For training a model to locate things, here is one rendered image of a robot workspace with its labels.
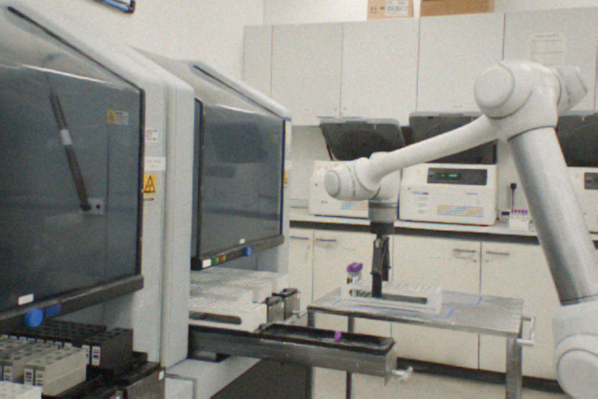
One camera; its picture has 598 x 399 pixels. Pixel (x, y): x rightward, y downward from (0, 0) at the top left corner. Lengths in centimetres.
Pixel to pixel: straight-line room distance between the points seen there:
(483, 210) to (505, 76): 244
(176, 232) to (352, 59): 289
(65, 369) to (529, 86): 109
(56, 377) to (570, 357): 97
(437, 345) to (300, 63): 204
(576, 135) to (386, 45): 129
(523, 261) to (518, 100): 246
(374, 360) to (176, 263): 53
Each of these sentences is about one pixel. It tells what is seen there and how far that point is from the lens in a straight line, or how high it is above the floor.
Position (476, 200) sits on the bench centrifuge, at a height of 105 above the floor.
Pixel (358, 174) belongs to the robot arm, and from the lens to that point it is 177.
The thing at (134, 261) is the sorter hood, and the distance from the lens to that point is 144.
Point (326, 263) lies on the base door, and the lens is 404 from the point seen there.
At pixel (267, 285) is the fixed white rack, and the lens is 203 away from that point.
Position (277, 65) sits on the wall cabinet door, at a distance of 448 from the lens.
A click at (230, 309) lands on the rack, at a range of 169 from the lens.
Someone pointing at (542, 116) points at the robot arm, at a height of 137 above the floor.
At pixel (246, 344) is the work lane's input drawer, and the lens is 167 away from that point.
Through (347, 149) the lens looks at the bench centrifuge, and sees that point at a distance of 438.
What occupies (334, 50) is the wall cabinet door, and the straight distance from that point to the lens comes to 435.
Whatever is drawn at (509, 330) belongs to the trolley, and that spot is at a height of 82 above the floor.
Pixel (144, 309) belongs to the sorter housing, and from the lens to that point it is 152.
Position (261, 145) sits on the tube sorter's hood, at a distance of 202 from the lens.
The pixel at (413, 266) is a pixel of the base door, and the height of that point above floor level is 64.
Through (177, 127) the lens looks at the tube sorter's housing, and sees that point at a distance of 159.
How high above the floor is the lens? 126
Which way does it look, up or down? 1 degrees down
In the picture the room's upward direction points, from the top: 2 degrees clockwise
